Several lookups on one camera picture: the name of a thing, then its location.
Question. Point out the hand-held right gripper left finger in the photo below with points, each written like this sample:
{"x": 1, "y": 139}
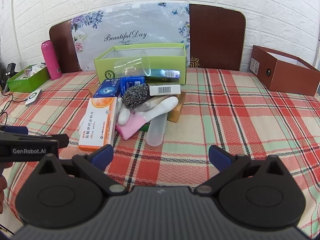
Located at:
{"x": 103, "y": 156}

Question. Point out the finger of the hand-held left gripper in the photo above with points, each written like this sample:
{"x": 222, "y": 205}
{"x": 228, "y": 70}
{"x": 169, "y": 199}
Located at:
{"x": 62, "y": 140}
{"x": 17, "y": 130}

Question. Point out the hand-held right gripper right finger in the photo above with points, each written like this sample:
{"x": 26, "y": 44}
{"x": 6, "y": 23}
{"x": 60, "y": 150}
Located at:
{"x": 218, "y": 157}

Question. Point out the orange white medicine box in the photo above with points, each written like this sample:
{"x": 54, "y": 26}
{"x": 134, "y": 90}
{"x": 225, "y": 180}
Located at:
{"x": 97, "y": 122}

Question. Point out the pink cloth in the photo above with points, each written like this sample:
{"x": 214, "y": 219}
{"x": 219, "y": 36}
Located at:
{"x": 130, "y": 127}

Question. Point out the clear plastic tube case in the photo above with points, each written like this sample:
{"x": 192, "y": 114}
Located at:
{"x": 156, "y": 132}

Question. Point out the dark blue small box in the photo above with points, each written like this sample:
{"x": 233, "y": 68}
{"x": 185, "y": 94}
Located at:
{"x": 176, "y": 112}

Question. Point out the blue medicine box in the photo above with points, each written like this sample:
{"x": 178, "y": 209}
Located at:
{"x": 107, "y": 90}

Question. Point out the steel wool scrubber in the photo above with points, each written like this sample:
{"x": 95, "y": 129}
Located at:
{"x": 135, "y": 96}

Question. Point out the white glove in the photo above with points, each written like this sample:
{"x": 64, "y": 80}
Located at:
{"x": 160, "y": 107}

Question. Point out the blue chewing gum container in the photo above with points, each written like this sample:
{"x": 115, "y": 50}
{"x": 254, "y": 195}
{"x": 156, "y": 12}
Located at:
{"x": 132, "y": 82}

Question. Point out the white barcode box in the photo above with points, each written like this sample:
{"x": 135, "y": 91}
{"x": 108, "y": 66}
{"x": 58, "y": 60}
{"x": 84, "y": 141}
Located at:
{"x": 163, "y": 90}

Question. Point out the clear plastic cup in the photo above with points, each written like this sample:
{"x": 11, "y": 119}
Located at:
{"x": 130, "y": 66}

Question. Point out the dark teal long box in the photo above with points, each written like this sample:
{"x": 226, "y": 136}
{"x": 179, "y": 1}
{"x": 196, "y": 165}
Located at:
{"x": 165, "y": 74}

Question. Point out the light green cardboard box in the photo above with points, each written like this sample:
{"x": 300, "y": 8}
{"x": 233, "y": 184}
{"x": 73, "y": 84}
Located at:
{"x": 165, "y": 62}

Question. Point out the person's left hand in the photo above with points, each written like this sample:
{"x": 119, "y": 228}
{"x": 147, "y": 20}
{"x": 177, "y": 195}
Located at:
{"x": 2, "y": 185}

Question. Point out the white flat device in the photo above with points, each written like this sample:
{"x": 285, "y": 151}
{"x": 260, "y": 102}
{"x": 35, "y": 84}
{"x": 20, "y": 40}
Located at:
{"x": 33, "y": 97}

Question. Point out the red plaid cloth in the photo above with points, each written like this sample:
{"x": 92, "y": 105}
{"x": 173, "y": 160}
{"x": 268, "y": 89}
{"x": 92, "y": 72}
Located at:
{"x": 225, "y": 120}

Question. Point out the green tray box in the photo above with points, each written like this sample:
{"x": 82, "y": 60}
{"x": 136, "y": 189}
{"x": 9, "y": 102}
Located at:
{"x": 30, "y": 82}

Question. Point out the black device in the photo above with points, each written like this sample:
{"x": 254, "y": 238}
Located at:
{"x": 8, "y": 73}

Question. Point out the small white box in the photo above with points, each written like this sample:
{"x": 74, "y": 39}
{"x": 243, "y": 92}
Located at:
{"x": 40, "y": 67}

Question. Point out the pink thermos bottle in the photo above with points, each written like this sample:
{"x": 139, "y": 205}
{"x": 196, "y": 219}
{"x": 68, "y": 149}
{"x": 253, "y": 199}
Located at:
{"x": 51, "y": 60}

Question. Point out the brown shoe box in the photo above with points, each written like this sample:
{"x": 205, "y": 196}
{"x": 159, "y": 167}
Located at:
{"x": 290, "y": 77}

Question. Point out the brown board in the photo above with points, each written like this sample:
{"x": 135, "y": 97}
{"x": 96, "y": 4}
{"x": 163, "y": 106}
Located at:
{"x": 217, "y": 35}

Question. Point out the floral printed plastic bag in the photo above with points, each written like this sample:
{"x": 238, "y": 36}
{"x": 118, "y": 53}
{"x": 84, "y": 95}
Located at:
{"x": 130, "y": 22}

